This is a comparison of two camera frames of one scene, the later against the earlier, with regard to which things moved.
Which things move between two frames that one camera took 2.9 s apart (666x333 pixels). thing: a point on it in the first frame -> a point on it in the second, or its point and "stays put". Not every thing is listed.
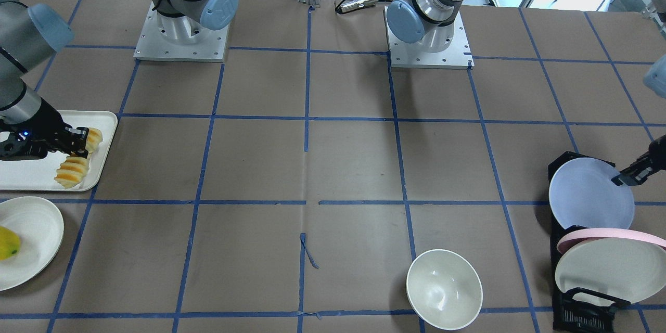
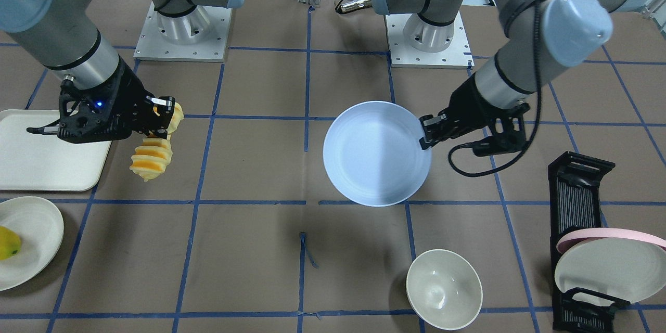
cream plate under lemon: [40, 225] stays put
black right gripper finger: [82, 153] -> [161, 131]
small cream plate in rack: [629, 269] stays put
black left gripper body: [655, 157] -> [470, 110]
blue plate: [582, 193] -> [372, 154]
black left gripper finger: [634, 168] -> [429, 120]
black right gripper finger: [86, 131] -> [163, 105]
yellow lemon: [10, 243] stays put
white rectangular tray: [39, 175] stays put
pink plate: [574, 237] stays put
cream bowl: [444, 290] stays put
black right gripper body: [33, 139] -> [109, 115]
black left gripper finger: [629, 179] -> [425, 143]
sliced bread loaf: [73, 169] -> [152, 158]
